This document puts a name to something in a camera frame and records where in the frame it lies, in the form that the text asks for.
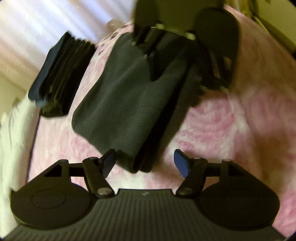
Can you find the stack of folded dark clothes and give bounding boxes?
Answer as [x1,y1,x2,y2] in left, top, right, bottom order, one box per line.
[28,32,96,118]

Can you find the black fleece pants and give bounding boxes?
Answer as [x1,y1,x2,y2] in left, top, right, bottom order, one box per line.
[72,33,197,173]

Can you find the pink rose blanket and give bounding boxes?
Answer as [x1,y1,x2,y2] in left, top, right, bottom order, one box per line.
[28,4,296,232]

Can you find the pink curtain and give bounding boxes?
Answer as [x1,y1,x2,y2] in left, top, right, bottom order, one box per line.
[1,1,135,90]

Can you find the grey striped duvet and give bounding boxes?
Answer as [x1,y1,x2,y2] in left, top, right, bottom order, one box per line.
[1,97,40,237]

